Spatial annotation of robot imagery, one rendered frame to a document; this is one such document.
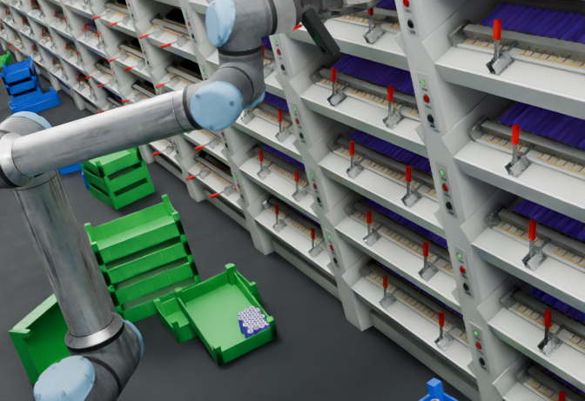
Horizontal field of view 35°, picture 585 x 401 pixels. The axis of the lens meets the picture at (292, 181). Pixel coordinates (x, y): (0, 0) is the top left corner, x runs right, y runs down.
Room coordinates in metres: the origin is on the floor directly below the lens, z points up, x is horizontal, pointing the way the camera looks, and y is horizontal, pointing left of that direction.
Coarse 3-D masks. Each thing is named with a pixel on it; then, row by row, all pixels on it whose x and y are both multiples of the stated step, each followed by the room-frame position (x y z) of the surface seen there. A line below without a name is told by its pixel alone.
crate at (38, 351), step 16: (48, 304) 2.70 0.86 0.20; (32, 320) 2.63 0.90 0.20; (48, 320) 2.72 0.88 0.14; (64, 320) 2.77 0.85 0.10; (16, 336) 2.59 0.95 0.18; (32, 336) 2.66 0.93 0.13; (48, 336) 2.70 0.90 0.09; (64, 336) 2.75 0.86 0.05; (32, 352) 2.64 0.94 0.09; (48, 352) 2.68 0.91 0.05; (64, 352) 2.73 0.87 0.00; (32, 368) 2.58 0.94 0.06
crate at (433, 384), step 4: (432, 380) 1.40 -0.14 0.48; (436, 380) 1.39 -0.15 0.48; (428, 384) 1.39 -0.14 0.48; (432, 384) 1.39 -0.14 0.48; (436, 384) 1.38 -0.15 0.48; (440, 384) 1.39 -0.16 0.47; (428, 388) 1.39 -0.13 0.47; (432, 388) 1.38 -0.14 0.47; (436, 388) 1.38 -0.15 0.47; (440, 388) 1.39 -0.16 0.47; (432, 392) 1.39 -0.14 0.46; (436, 392) 1.38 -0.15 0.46; (440, 392) 1.39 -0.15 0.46; (428, 396) 1.39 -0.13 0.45; (432, 396) 1.39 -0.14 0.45; (436, 396) 1.38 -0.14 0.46; (440, 396) 1.38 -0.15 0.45; (444, 396) 1.38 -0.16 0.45; (448, 396) 1.38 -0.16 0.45; (420, 400) 1.38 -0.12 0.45; (424, 400) 1.39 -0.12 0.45; (428, 400) 1.39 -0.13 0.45; (440, 400) 1.38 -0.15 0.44; (444, 400) 1.39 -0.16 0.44; (448, 400) 1.37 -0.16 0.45; (452, 400) 1.37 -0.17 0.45; (456, 400) 1.36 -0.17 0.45
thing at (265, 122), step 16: (272, 96) 2.87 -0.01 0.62; (256, 112) 2.89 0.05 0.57; (272, 112) 2.77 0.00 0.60; (288, 112) 2.71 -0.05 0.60; (240, 128) 2.92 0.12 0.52; (256, 128) 2.79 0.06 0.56; (272, 128) 2.72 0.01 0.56; (288, 128) 2.66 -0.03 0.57; (272, 144) 2.68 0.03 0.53; (288, 144) 2.56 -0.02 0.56
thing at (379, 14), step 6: (360, 12) 2.08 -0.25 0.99; (366, 12) 2.05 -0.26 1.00; (378, 12) 2.01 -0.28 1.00; (384, 12) 1.99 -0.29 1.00; (390, 12) 1.98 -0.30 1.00; (396, 12) 1.96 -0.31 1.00; (342, 18) 2.14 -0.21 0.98; (348, 18) 2.12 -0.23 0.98; (366, 18) 2.07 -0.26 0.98; (378, 18) 2.02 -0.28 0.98; (390, 18) 1.97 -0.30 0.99; (396, 18) 1.94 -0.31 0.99
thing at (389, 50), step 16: (288, 32) 2.35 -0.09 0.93; (304, 32) 2.25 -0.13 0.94; (336, 32) 2.11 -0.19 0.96; (352, 32) 2.06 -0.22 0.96; (400, 32) 1.80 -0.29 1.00; (352, 48) 2.04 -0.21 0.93; (368, 48) 1.95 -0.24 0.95; (384, 48) 1.90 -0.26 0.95; (400, 48) 1.85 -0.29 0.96; (400, 64) 1.86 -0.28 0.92
